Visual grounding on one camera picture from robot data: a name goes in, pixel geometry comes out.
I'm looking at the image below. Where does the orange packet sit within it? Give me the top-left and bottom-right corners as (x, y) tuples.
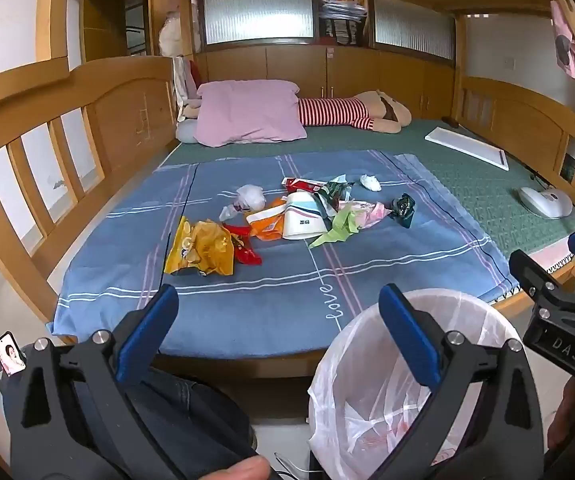
(245, 197), (288, 242)

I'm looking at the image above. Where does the blue striped blanket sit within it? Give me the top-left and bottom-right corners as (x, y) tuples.
(50, 149), (515, 361)

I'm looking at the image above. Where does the green white snack packet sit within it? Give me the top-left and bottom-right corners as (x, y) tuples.
(317, 175), (351, 211)

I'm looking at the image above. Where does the person's left hand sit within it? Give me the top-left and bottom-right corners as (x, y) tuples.
(202, 457), (271, 480)

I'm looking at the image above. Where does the frosted glass window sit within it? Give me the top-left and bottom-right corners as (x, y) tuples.
(202, 0), (314, 46)
(373, 0), (455, 61)

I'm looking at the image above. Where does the white red cloth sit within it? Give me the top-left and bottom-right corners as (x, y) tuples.
(172, 55), (203, 106)

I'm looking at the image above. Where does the white flat board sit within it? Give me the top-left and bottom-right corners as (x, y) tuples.
(425, 126), (509, 171)

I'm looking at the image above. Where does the patterned mattress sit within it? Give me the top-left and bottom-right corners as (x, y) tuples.
(487, 240), (575, 306)

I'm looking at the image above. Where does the clear plastic bag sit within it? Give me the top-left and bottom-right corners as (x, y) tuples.
(219, 185), (267, 221)

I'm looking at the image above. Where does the wooden wall cabinet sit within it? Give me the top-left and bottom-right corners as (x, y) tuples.
(202, 42), (455, 121)

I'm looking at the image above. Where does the dark green wrapper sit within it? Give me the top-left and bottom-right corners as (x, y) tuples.
(387, 193), (415, 229)

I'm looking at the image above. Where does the red wrapper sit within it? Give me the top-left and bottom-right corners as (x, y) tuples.
(225, 225), (263, 266)

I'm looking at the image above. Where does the red white box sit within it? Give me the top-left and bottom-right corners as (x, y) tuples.
(281, 176), (325, 193)

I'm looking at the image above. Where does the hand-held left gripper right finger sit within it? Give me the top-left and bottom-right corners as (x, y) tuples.
(377, 284), (548, 480)

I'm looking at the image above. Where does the pale blue cushion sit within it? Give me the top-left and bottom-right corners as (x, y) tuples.
(175, 119), (203, 145)

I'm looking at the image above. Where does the white plush toy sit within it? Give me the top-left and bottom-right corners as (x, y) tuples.
(158, 0), (191, 58)

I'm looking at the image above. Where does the yellow snack bag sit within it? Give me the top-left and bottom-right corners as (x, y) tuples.
(164, 216), (236, 277)

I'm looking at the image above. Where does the waste bin with plastic liner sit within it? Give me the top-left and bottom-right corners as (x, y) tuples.
(307, 288), (538, 480)

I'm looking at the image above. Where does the pink wrapper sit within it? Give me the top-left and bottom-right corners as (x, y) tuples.
(340, 200), (393, 228)

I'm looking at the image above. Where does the light green wrapper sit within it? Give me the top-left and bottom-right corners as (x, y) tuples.
(309, 207), (363, 249)

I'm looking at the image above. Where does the black smartphone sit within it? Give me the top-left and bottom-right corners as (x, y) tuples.
(0, 331), (28, 377)

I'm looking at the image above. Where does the wooden bunk bed frame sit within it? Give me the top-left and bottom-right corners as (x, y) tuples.
(0, 0), (575, 361)

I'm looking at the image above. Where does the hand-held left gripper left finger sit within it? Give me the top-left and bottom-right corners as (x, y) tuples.
(10, 284), (264, 480)

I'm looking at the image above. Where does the pink pillow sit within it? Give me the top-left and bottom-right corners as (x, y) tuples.
(195, 80), (308, 148)

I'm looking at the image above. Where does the striped plush doll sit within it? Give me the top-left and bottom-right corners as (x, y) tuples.
(295, 90), (413, 135)

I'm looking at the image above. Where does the white paper cup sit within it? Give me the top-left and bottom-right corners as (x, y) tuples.
(282, 191), (333, 241)

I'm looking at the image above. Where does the person's dark trouser leg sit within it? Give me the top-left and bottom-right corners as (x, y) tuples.
(128, 365), (258, 480)

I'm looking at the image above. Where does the green patterned bed mat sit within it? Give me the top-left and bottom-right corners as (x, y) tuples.
(160, 119), (575, 261)

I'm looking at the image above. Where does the white rounded cushion device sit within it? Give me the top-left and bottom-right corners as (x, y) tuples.
(519, 186), (574, 220)

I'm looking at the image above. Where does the pink hanging cloth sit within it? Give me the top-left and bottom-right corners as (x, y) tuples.
(550, 0), (575, 80)

